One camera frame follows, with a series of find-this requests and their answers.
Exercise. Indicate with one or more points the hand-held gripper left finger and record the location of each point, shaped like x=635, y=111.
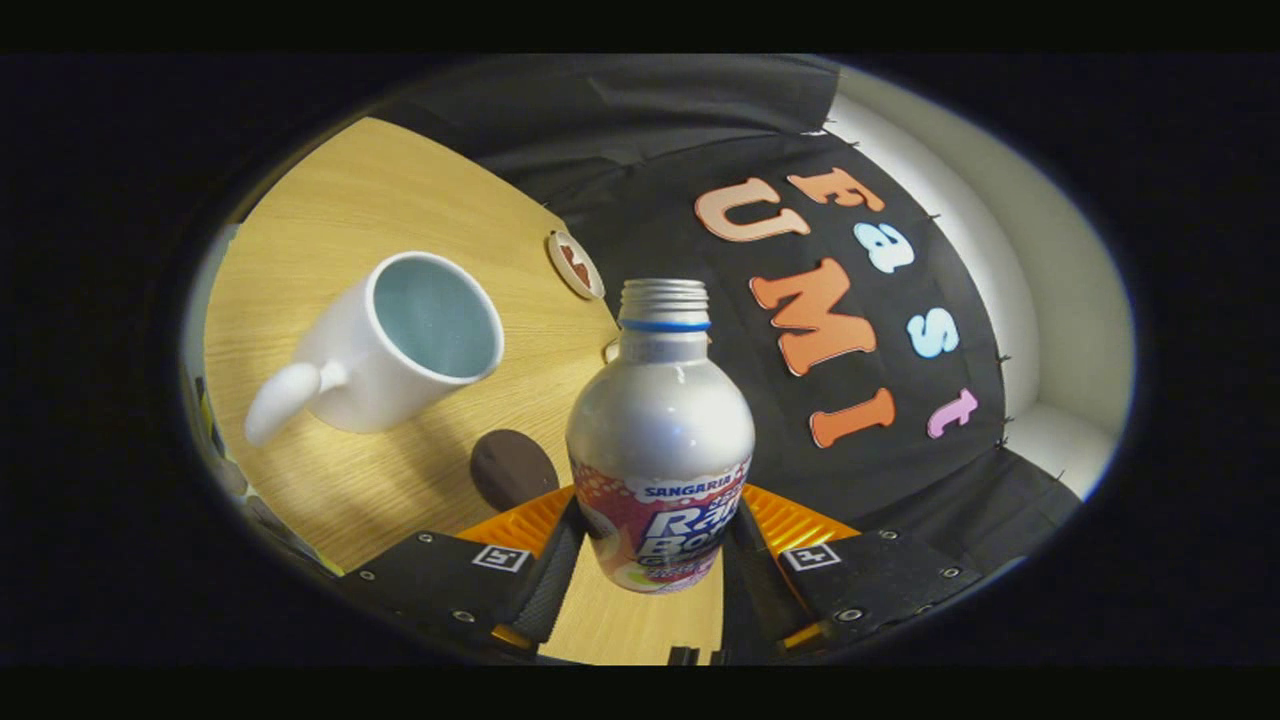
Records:
x=558, y=590

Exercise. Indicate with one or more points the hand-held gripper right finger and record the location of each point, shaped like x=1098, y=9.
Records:
x=755, y=590

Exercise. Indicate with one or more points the dark brown round coaster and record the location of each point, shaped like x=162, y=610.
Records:
x=510, y=470

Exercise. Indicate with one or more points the silver juice bottle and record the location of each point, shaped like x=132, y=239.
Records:
x=660, y=430

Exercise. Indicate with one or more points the white cup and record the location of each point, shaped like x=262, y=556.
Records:
x=340, y=380

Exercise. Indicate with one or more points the small round plate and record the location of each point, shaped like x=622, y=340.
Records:
x=592, y=285

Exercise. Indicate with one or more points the red-brown food piece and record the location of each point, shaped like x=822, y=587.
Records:
x=569, y=255
x=581, y=276

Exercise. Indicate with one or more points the wooden table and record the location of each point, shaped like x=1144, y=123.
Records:
x=350, y=200

